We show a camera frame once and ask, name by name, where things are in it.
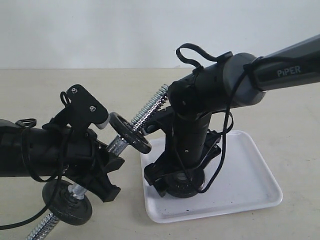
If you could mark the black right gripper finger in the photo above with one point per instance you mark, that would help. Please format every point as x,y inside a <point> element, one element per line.
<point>159,182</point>

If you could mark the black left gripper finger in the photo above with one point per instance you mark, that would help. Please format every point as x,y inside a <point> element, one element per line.
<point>114,164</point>
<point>101,186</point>

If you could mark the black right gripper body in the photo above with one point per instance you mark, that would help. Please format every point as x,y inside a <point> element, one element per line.
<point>189,147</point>

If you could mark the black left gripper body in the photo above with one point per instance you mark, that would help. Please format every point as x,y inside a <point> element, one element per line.
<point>84,156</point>

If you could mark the chrome threaded dumbbell bar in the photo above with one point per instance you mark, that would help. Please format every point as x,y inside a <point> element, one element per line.
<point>50,221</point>

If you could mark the black weight plate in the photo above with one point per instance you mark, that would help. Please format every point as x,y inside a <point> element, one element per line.
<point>126,135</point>
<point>178,185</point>

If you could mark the black weight plate end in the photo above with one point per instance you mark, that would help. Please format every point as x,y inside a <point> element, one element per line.
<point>70,204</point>

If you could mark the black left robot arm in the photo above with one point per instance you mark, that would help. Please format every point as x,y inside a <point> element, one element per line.
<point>39,152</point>

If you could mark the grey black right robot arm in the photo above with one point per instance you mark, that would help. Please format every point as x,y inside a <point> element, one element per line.
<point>238,80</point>

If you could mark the white plastic tray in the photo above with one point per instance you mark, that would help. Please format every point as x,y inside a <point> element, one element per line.
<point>245,183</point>

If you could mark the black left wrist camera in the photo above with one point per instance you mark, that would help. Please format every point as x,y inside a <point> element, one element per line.
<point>84,109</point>

